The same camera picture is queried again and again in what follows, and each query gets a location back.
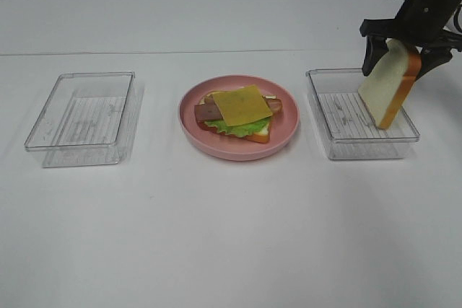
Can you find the bread slice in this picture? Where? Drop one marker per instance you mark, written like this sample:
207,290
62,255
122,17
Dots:
388,85
259,138

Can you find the pink plate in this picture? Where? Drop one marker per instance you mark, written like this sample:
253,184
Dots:
282,128

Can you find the green lettuce leaf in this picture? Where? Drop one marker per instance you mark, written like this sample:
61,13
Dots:
241,131

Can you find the yellow cheese slice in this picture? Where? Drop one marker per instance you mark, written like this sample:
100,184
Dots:
242,106

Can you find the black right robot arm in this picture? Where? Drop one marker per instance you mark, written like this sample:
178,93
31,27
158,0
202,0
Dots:
419,23

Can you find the clear right plastic container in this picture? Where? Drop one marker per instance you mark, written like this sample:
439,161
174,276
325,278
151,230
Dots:
346,129

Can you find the clear plastic container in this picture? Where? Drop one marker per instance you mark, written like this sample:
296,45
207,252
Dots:
346,129
89,119

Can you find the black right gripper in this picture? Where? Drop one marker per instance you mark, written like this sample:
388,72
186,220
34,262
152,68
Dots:
418,22

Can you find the bacon strip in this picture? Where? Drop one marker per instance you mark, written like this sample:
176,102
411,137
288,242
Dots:
207,112
274,104

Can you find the clear left plastic container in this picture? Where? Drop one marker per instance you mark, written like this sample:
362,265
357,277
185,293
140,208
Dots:
89,119

